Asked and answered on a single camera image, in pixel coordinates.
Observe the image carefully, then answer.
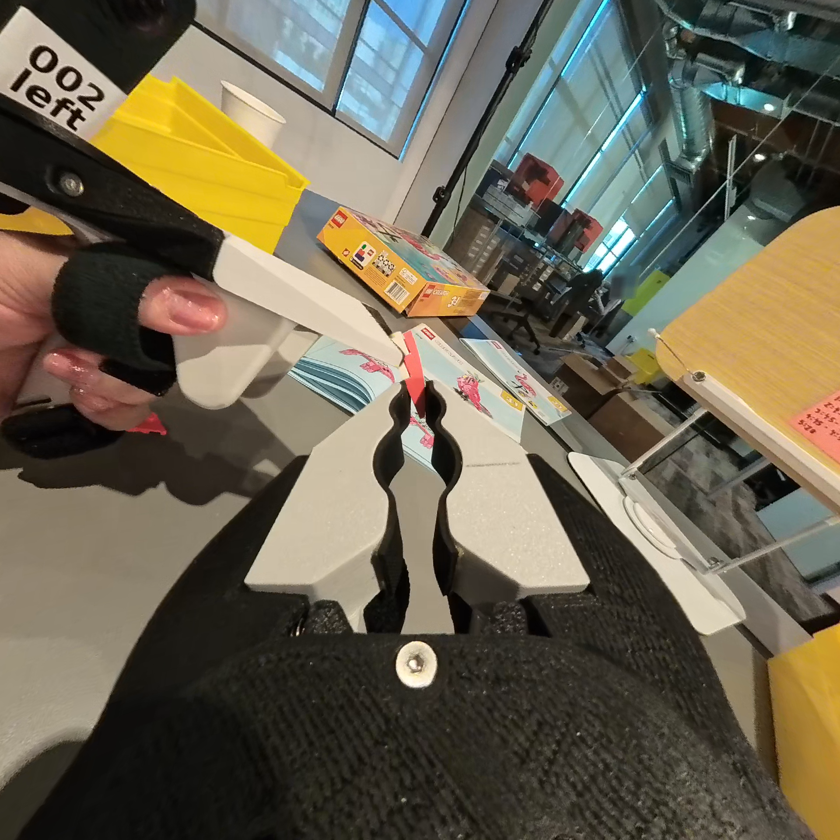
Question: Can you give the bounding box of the black tripod pole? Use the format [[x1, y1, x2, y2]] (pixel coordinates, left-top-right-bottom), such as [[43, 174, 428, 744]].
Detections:
[[420, 0, 556, 239]]

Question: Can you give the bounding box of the open light blue instruction booklet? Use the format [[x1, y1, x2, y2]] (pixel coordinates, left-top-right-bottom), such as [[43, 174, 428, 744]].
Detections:
[[289, 335, 460, 469]]

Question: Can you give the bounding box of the brown cardboard box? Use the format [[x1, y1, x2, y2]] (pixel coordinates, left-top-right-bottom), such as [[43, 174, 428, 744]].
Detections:
[[558, 354, 685, 448]]

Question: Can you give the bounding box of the white paper cup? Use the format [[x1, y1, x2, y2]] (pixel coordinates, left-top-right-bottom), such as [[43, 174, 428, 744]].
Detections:
[[220, 80, 288, 149]]

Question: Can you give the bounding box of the pink sticky note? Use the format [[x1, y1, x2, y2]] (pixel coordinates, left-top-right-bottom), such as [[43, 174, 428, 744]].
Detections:
[[791, 390, 840, 464]]

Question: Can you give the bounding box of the wooden book stand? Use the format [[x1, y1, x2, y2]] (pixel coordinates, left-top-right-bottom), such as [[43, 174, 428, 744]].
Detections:
[[567, 206, 840, 637]]

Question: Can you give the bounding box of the yellow storage bin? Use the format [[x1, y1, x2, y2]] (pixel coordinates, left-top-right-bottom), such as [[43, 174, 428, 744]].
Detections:
[[768, 623, 840, 840], [0, 73, 310, 256]]

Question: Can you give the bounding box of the red slope brick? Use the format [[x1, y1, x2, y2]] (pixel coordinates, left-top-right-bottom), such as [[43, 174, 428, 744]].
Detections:
[[402, 330, 429, 420]]

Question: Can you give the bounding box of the large window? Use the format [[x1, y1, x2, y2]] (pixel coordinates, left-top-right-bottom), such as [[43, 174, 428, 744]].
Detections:
[[193, 0, 471, 160]]

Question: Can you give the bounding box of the red 3D printer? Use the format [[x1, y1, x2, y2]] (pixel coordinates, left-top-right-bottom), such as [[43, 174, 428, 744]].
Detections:
[[550, 209, 604, 254], [512, 152, 566, 205]]

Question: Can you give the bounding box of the person's left hand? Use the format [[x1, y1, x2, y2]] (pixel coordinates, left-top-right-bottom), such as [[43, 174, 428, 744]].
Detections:
[[0, 230, 228, 435]]

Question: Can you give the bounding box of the metal storage shelf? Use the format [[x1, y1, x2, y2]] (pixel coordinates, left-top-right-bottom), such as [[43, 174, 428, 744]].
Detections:
[[453, 164, 593, 311]]

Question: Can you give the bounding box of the grey desk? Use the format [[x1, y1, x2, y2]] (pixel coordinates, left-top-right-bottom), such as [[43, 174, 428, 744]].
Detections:
[[0, 190, 815, 788]]

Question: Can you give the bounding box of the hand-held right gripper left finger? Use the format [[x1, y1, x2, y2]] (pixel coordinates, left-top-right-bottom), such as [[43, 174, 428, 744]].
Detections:
[[245, 384, 421, 634]]

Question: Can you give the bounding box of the black office chair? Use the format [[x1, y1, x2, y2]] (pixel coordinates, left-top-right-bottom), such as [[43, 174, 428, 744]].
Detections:
[[486, 289, 543, 356]]

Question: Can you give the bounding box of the orange brick set box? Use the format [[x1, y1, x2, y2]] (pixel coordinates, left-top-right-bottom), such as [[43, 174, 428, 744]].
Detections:
[[317, 206, 492, 319]]

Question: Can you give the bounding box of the silver ceiling duct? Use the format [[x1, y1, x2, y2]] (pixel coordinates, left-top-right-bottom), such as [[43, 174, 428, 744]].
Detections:
[[656, 0, 840, 193]]

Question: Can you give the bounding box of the parrot cover instruction booklet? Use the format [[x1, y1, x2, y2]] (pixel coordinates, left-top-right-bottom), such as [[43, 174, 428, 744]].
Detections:
[[402, 323, 526, 442]]

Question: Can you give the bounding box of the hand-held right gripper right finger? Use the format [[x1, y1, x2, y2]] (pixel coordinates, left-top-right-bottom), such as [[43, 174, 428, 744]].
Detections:
[[423, 384, 590, 634]]

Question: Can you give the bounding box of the flamingo cover instruction booklet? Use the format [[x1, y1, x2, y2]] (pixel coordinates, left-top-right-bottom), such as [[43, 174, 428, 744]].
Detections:
[[459, 338, 571, 427]]

